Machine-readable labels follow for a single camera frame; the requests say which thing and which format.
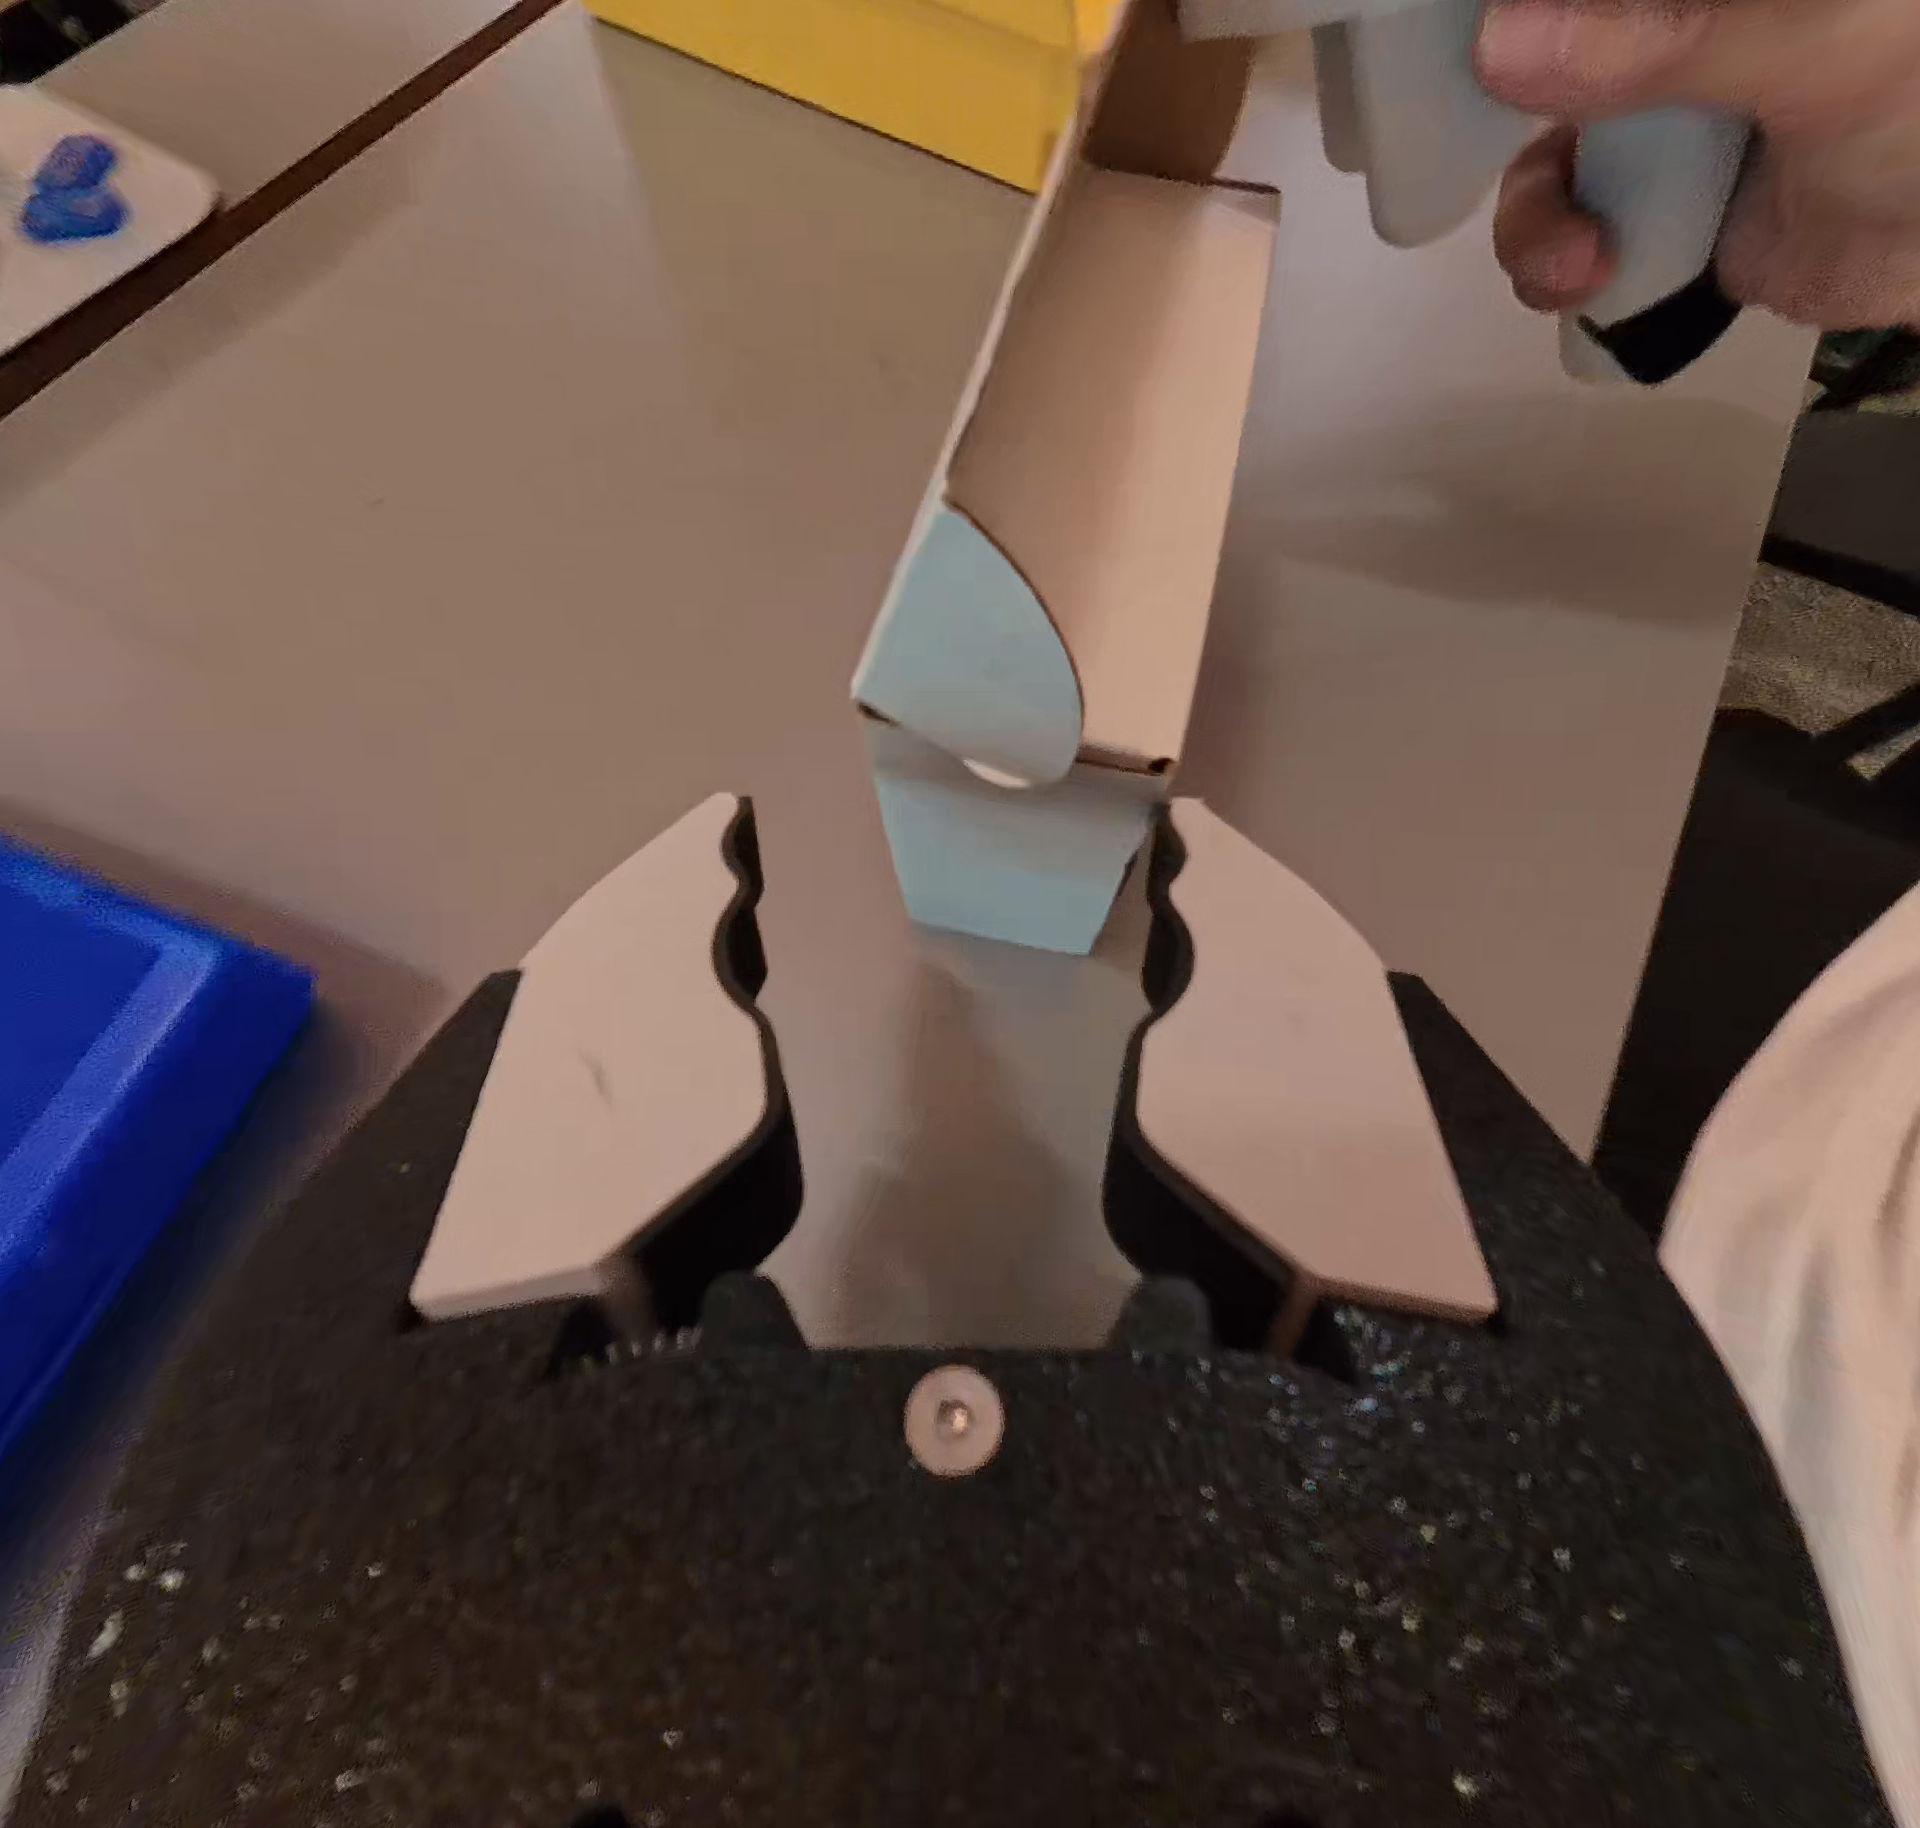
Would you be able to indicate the blue plastic bin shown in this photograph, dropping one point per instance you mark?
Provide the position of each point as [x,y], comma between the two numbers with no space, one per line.
[106,1108]

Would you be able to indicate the white cardboard box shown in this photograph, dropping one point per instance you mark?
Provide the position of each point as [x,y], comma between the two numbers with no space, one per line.
[1111,478]

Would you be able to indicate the yellow plastic bin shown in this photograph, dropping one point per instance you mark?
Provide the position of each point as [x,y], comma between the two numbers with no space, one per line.
[840,14]

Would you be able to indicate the blue plastic clip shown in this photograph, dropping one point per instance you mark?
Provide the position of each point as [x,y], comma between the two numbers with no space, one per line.
[75,194]

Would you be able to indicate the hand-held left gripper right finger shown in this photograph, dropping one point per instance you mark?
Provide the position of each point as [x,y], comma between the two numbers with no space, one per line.
[1306,1108]

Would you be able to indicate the person's right hand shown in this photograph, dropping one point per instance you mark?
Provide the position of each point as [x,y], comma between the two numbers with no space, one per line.
[1831,133]

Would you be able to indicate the person's white shirt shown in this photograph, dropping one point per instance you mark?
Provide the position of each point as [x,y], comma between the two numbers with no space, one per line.
[1815,1335]

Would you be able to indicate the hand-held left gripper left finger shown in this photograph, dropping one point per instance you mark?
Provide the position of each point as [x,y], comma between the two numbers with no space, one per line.
[615,1078]

